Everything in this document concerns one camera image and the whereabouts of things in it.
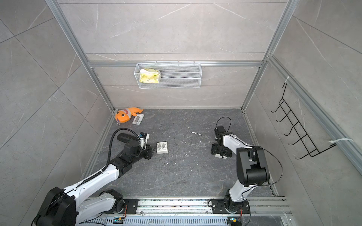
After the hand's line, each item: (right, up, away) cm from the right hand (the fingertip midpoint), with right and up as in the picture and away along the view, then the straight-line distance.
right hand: (221, 153), depth 93 cm
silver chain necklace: (-16, +5, +5) cm, 17 cm away
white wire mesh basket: (-37, +55, +8) cm, 66 cm away
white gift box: (-40, +4, 0) cm, 40 cm away
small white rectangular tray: (-62, +23, +18) cm, 69 cm away
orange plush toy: (-71, +25, +12) cm, 77 cm away
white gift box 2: (-4, 0, -7) cm, 8 cm away
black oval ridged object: (-67, +9, +5) cm, 68 cm away
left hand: (-44, +7, -9) cm, 45 cm away
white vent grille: (-41, -29, -23) cm, 56 cm away
